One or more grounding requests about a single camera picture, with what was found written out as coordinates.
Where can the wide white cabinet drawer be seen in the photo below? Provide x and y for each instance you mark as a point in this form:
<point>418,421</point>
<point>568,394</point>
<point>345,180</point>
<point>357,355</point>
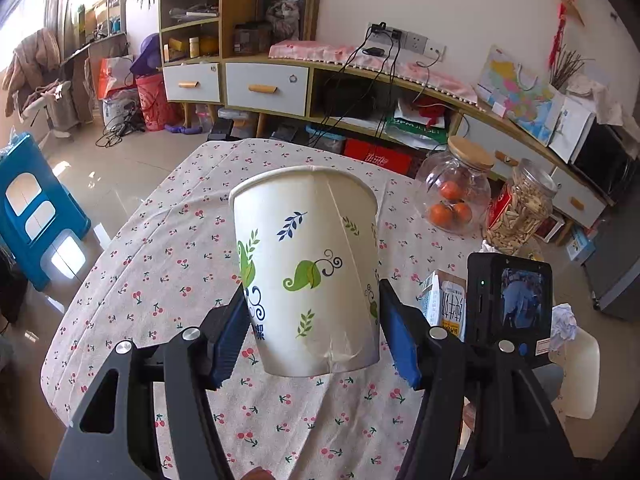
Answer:
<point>267,89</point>

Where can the red cardboard box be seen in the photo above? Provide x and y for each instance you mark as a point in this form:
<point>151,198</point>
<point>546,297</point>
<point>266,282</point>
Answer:
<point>375,157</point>

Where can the grey cabinet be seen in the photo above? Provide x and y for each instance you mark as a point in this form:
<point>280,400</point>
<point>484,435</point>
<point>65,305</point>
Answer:
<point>617,270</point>

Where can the glass teapot with wooden lid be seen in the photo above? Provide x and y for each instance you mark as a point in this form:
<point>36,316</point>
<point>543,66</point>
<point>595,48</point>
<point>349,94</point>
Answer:
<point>452,165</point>

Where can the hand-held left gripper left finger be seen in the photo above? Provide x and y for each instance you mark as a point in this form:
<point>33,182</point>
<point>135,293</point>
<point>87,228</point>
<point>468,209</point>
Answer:
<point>229,342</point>

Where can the small milk carton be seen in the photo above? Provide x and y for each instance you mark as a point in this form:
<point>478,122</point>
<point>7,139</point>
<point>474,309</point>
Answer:
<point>445,305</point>

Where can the cherry-print tablecloth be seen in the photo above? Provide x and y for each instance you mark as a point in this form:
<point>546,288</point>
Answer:
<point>150,260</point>

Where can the clear plastic jar of seeds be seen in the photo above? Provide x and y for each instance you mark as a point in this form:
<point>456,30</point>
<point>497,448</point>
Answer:
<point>520,210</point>

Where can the red hanging decoration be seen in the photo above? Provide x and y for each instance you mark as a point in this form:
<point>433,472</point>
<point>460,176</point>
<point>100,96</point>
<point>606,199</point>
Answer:
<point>565,5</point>

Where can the orange mandarin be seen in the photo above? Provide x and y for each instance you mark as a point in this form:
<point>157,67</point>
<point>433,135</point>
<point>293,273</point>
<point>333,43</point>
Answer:
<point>462,212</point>
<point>441,213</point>
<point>450,190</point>

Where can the white wall socket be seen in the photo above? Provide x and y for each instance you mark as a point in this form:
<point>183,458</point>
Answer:
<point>425,45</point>

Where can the yellow wooden shelf cabinet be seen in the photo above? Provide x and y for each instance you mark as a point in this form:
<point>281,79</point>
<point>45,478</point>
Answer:
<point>230,15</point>

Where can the long wooden TV cabinet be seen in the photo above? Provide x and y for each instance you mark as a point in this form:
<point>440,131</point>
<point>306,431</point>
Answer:
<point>350,80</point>

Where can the white paper bag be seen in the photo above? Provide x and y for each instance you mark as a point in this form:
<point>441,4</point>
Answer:
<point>572,130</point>

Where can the small blue box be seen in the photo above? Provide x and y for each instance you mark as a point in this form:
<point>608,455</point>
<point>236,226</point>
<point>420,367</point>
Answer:
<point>580,245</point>

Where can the blue plastic stool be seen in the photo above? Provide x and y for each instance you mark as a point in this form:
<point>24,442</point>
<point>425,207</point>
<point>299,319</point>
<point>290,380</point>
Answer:
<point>30,210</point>

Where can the small white cabinet drawer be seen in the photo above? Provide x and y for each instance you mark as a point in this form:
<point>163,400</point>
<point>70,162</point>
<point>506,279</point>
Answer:
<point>192,85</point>

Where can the red plastic basket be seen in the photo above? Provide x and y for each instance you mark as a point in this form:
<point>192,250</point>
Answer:
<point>155,105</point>

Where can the white chair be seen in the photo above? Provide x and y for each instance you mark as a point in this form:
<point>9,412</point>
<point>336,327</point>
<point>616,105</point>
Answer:
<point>582,385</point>

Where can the plain white crumpled tissue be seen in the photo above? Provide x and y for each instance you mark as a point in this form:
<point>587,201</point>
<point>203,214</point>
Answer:
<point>562,322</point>

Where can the map-print bag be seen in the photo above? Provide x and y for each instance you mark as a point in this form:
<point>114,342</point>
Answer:
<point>515,95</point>

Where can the pink cloth runner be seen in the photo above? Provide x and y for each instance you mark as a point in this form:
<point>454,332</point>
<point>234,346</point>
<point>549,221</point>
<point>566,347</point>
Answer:
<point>320,52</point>

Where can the brown clothes pile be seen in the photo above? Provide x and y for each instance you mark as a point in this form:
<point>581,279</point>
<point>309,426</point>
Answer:
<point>35,60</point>

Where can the white leaf-print paper cup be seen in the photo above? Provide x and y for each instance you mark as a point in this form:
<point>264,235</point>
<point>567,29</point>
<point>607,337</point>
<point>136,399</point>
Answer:
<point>300,240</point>

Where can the framed cat picture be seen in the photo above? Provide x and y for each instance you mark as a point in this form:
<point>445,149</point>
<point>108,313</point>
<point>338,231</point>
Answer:
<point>287,10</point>

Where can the bundle of dry twigs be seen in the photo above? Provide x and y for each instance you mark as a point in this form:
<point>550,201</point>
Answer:
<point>565,67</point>

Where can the green plastic bag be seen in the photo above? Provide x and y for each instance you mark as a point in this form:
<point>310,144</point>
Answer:
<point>415,132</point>

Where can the purple bag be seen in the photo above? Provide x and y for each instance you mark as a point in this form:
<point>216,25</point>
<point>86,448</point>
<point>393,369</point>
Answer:
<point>147,52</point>

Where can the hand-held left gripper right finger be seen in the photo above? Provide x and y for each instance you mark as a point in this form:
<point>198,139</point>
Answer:
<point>403,346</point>

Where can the orange shopping bag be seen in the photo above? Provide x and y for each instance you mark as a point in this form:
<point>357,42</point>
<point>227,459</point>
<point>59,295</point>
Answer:
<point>112,77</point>

